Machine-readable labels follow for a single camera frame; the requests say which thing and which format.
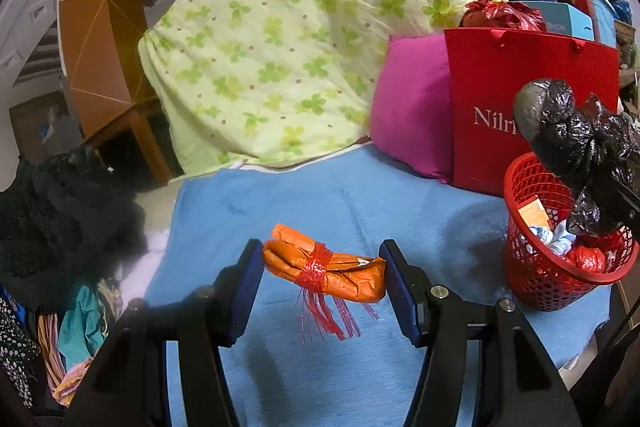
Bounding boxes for red mesh basket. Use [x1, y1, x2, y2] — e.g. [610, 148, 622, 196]
[502, 151, 640, 312]

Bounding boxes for red mesh ribbon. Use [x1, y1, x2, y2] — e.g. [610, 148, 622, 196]
[295, 242, 381, 342]

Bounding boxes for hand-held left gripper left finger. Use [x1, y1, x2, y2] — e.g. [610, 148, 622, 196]
[70, 238, 266, 427]

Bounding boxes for green clover print quilt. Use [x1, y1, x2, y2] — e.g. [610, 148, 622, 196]
[137, 0, 508, 175]

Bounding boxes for magenta pillow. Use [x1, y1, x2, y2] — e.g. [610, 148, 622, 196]
[370, 34, 456, 185]

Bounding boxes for white bed sheet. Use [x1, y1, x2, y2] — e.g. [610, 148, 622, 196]
[117, 194, 183, 308]

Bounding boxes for teal cloth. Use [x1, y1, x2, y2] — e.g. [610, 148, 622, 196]
[57, 282, 111, 370]

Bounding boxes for blue blanket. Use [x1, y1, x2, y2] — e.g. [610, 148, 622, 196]
[142, 144, 613, 427]

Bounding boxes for small orange box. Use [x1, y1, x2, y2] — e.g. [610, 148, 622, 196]
[517, 197, 553, 228]

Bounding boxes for black plastic bag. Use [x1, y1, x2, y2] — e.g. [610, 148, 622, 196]
[514, 78, 636, 238]

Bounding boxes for striped cloth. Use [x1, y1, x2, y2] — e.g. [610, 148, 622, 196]
[37, 312, 96, 408]

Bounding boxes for black fluffy cloth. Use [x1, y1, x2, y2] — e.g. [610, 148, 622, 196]
[0, 147, 148, 308]

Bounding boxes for orange plastic packet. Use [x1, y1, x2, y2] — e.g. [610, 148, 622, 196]
[262, 223, 388, 304]

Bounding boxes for white wrapper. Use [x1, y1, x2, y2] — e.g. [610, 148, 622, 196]
[530, 222, 581, 255]

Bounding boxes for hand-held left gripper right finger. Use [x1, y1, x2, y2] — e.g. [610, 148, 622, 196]
[378, 238, 583, 427]

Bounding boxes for black floral cloth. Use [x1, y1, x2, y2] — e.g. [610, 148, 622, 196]
[0, 292, 41, 410]

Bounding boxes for orange wooden cabinet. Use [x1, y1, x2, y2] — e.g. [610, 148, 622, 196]
[57, 0, 173, 188]

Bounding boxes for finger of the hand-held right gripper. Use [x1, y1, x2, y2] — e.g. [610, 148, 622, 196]
[592, 169, 640, 228]

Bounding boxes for red plastic bag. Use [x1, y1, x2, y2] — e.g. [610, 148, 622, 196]
[460, 0, 548, 32]

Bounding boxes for dark cloth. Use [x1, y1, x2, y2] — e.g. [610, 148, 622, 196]
[570, 322, 640, 427]

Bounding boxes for red crumpled plastic wad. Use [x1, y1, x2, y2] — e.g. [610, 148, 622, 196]
[570, 246, 608, 275]

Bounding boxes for blue cardboard box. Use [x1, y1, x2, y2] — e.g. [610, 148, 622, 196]
[515, 0, 596, 42]

